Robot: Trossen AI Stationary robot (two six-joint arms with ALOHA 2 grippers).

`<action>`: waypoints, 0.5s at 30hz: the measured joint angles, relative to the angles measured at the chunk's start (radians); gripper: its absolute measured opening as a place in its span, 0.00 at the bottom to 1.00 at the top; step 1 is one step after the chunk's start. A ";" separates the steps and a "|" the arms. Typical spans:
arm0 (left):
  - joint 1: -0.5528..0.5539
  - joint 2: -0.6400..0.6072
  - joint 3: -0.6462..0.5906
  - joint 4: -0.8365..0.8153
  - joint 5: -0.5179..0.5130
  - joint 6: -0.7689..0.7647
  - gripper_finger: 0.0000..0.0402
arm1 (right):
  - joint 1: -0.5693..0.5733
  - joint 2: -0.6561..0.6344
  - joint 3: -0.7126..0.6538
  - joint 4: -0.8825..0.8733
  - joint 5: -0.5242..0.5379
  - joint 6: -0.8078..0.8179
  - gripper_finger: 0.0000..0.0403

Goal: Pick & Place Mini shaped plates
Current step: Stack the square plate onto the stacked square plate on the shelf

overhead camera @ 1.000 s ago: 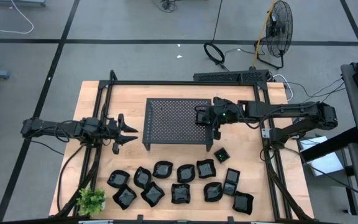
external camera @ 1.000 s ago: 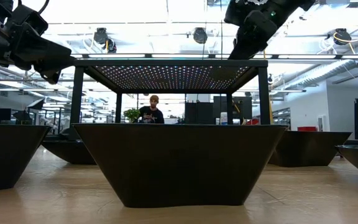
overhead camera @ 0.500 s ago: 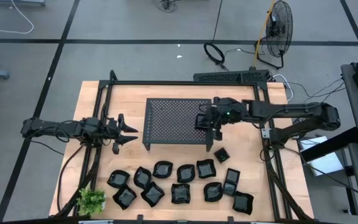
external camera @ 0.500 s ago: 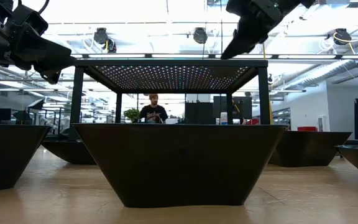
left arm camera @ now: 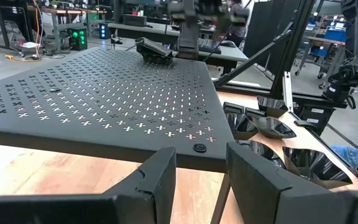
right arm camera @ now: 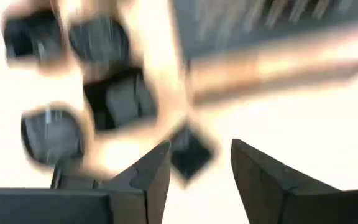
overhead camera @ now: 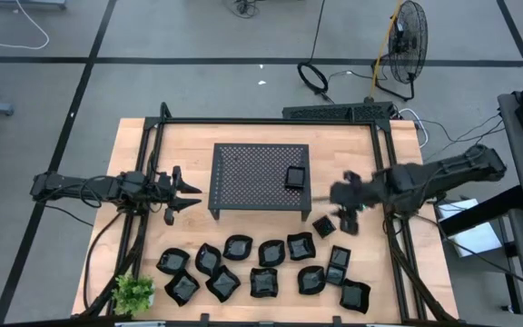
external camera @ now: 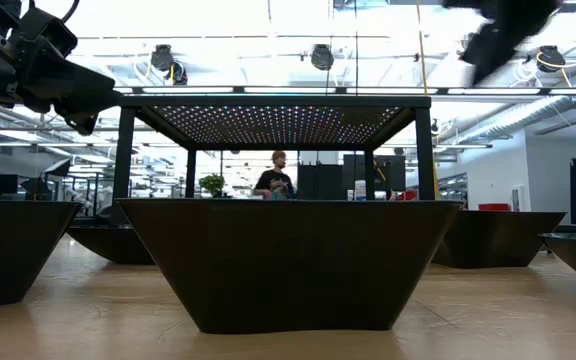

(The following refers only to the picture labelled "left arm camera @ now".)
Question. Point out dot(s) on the wooden workbench with blue bins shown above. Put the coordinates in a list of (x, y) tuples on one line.
[(325, 40)]

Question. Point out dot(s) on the computer tower green lights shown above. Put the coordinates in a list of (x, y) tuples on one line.
[(78, 40)]

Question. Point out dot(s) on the black square cup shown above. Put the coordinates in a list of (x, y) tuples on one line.
[(273, 128)]

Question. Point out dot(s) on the black control box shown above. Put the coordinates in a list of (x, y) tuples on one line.
[(325, 124)]

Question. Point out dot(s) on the black partition panel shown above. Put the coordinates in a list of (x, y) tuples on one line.
[(259, 31)]

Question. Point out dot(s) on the device with blue lights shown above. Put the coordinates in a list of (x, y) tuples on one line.
[(103, 31)]

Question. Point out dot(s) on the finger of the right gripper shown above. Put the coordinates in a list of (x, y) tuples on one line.
[(183, 40), (194, 40)]

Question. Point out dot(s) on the black case on desk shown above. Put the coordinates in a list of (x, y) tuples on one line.
[(135, 20)]

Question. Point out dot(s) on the black aluminium table frame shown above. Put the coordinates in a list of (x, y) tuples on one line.
[(291, 46)]

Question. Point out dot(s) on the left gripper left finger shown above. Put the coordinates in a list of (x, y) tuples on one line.
[(73, 208)]

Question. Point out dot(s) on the wooden desk metal legs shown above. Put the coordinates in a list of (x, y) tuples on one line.
[(61, 11)]

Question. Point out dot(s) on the person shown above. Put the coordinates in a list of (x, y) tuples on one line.
[(238, 34)]

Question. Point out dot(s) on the grey desk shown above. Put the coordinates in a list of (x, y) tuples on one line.
[(154, 29)]

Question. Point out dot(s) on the blue cloth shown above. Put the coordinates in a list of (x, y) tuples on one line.
[(346, 154)]

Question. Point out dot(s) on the white light strip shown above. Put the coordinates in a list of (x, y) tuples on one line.
[(287, 93)]

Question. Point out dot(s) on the small black square plate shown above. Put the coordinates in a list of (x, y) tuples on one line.
[(253, 111), (233, 108), (152, 49)]

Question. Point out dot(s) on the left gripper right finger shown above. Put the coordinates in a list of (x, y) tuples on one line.
[(291, 205)]

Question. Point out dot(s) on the black perforated metal stand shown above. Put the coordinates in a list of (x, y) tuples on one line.
[(104, 93)]

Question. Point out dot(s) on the black keyboard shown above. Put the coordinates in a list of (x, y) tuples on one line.
[(211, 48)]

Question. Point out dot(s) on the large black square plate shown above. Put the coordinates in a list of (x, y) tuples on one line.
[(261, 149), (239, 126), (315, 165)]

